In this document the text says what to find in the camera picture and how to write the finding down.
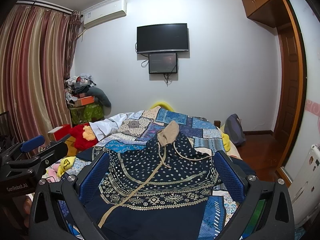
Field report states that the navy patterned hooded garment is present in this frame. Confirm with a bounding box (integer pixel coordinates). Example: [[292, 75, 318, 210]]
[[76, 120, 257, 240]]

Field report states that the pile of clothes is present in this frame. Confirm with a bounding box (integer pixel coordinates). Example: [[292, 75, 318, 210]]
[[65, 74, 97, 104]]

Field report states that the yellow plush toy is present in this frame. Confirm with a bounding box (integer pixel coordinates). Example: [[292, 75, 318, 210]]
[[57, 156, 75, 178]]

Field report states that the red and white box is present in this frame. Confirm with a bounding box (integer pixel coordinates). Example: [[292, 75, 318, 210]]
[[47, 124, 71, 141]]

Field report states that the blue patchwork bedspread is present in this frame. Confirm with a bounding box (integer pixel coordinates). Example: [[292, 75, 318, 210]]
[[44, 107, 241, 239]]

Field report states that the red plush toy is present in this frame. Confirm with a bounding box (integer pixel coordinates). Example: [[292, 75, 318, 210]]
[[69, 123, 98, 151]]

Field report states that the grey backpack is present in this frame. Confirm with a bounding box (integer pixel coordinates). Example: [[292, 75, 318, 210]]
[[224, 114, 246, 147]]

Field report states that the white pillow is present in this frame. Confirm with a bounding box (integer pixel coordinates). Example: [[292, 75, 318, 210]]
[[89, 112, 134, 141]]

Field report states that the orange shoe box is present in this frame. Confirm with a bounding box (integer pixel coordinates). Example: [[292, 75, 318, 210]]
[[74, 96, 95, 107]]

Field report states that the white appliance with stickers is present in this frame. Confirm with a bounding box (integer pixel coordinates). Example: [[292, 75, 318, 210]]
[[289, 144, 320, 227]]

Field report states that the dark grey neck pillow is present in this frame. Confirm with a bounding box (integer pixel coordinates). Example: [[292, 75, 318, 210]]
[[85, 87, 112, 115]]

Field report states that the red striped curtain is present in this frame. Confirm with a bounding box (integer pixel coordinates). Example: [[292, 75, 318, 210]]
[[1, 4, 81, 144]]

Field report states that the yellow headboard cushion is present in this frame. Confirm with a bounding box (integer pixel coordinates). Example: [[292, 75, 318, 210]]
[[150, 101, 174, 112]]

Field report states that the brown wooden door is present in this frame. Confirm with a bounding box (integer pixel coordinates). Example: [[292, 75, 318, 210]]
[[274, 23, 306, 167]]

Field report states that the wooden overhead cabinet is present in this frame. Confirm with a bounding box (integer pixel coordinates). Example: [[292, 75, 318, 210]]
[[242, 0, 291, 28]]

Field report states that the small black wall monitor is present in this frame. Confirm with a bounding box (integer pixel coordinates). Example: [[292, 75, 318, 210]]
[[148, 53, 178, 74]]

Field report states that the white wall air conditioner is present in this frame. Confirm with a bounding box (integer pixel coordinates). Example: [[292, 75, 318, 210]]
[[84, 0, 127, 29]]

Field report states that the large black wall television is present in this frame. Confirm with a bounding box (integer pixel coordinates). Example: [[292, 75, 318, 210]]
[[136, 23, 189, 54]]

